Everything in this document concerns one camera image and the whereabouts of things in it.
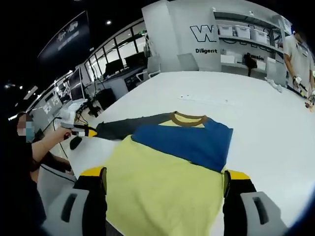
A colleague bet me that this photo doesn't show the person's dark clothing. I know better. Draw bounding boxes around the person's dark clothing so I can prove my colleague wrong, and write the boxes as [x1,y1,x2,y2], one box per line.
[0,142,48,236]

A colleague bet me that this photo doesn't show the black camera stand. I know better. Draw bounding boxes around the black camera stand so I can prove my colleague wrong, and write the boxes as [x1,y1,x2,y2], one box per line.
[243,52,257,77]

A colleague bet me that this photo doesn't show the person's left hand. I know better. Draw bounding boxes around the person's left hand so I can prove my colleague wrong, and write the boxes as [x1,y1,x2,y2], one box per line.
[55,127,73,145]

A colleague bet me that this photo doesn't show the grey metal shelf unit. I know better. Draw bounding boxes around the grey metal shelf unit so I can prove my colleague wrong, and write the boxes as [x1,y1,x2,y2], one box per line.
[212,7,294,77]

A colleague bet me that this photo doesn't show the grey flat panel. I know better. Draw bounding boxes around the grey flat panel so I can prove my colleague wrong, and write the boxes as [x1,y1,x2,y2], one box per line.
[177,52,198,72]

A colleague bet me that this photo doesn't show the white storage bin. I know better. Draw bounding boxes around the white storage bin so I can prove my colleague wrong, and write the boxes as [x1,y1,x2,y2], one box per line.
[234,25,254,40]
[253,29,269,44]
[219,24,236,38]

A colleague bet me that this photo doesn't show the dark hanging banner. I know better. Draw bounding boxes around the dark hanging banner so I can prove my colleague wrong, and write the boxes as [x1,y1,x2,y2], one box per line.
[37,10,91,65]

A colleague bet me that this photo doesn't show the grey office chair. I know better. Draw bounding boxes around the grey office chair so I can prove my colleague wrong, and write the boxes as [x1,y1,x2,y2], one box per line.
[136,54,162,80]

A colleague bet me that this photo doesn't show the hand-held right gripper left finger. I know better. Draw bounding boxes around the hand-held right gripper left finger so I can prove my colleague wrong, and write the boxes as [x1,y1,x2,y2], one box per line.
[42,166,108,236]

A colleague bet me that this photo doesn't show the white crumpled cloth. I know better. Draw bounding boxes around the white crumpled cloth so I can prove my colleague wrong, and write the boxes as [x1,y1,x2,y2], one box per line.
[265,77,284,93]

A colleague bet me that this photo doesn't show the black computer monitor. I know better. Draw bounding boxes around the black computer monitor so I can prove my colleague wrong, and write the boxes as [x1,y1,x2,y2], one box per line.
[123,51,145,67]
[105,59,123,75]

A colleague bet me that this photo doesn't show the large display screen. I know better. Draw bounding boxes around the large display screen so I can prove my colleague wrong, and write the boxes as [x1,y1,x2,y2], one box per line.
[68,68,85,99]

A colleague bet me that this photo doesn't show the white mesh office chair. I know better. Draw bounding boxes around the white mesh office chair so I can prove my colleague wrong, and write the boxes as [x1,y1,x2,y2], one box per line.
[36,166,124,236]

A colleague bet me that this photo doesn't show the small black oval object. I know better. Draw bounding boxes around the small black oval object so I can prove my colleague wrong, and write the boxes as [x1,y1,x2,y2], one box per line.
[69,137,83,150]

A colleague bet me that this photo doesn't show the yellow blue grey garment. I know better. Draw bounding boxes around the yellow blue grey garment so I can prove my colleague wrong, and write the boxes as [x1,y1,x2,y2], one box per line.
[94,111,234,235]

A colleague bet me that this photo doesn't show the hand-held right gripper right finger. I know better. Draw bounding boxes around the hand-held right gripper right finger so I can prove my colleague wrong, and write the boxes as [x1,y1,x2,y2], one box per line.
[222,169,288,236]

